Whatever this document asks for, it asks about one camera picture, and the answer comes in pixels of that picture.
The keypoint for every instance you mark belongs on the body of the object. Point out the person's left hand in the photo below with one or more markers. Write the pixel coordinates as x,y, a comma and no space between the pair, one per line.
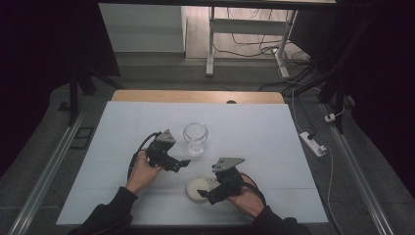
143,174

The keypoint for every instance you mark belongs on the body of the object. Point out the white desk frame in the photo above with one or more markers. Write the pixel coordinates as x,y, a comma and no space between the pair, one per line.
248,26

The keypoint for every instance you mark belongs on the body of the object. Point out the person's right hand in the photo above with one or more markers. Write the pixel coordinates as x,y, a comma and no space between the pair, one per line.
246,199

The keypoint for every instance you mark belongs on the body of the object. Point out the black floor frame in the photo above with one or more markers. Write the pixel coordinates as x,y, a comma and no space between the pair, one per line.
83,137

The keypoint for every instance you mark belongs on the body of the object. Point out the clear glass jar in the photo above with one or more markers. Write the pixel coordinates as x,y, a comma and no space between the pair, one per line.
195,137

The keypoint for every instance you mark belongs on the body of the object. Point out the pale grey panel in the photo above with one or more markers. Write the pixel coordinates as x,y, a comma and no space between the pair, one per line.
140,29

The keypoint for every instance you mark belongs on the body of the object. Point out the metal floor rail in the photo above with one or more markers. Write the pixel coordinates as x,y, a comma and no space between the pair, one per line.
355,163
49,169

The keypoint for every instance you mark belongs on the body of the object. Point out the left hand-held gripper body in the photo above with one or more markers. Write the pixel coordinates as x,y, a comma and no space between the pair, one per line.
160,151

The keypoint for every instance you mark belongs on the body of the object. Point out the white table cover sheet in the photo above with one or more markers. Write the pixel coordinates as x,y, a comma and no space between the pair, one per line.
261,140

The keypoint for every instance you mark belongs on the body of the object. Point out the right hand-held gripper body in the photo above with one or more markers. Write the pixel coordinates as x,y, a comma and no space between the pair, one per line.
228,181

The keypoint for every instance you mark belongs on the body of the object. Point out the small white adapter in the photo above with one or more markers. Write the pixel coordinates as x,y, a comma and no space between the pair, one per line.
330,117

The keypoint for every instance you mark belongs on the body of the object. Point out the white round lid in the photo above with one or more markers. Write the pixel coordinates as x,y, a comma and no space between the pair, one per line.
197,186

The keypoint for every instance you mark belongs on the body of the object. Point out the white power strip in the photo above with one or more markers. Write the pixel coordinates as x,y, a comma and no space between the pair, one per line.
312,144

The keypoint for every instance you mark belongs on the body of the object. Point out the black curtain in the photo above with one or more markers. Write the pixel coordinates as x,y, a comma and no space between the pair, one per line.
388,81
39,65

